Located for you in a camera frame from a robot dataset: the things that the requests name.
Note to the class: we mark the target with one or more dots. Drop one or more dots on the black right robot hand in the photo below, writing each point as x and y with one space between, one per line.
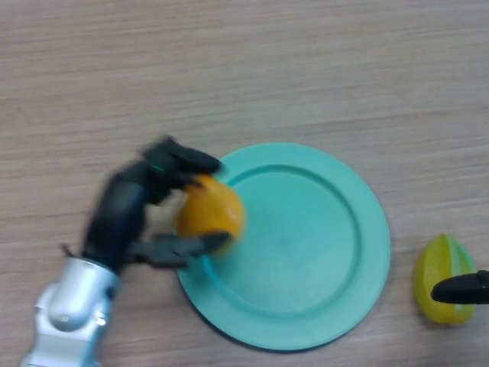
462 288

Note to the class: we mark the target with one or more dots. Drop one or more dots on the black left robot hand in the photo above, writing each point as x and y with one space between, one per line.
118 214

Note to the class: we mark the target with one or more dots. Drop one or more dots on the yellow pear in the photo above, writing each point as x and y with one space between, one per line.
214 208

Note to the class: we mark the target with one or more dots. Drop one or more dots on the green round plate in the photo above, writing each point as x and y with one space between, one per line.
298 260

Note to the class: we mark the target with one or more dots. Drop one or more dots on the yellow-green starfruit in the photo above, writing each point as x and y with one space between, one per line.
439 260

